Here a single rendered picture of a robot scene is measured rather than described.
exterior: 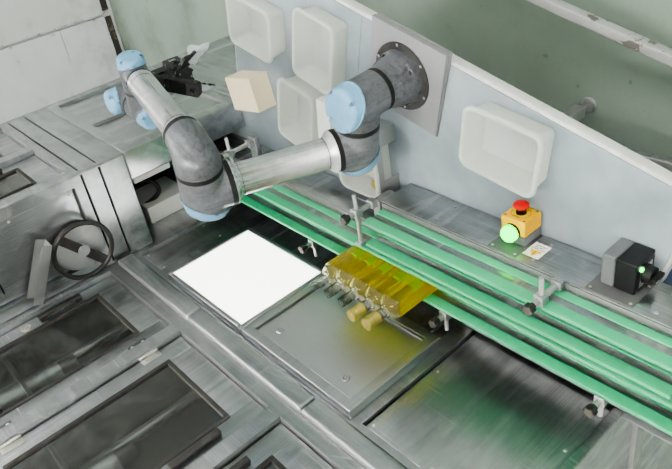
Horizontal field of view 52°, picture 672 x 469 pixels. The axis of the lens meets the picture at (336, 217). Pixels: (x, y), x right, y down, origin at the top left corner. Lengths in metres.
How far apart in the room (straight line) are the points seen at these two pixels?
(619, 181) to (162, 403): 1.29
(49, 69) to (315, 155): 3.68
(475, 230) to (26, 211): 1.40
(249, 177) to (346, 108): 0.29
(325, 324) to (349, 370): 0.20
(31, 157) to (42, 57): 2.61
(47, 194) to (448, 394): 1.39
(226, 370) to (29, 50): 3.60
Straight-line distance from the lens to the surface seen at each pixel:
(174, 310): 2.25
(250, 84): 2.37
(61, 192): 2.40
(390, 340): 1.92
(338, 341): 1.94
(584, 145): 1.61
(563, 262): 1.71
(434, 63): 1.76
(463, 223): 1.84
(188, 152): 1.65
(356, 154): 1.79
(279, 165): 1.75
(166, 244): 2.60
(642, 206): 1.61
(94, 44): 5.36
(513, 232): 1.72
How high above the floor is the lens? 1.98
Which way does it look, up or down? 30 degrees down
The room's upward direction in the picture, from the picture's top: 121 degrees counter-clockwise
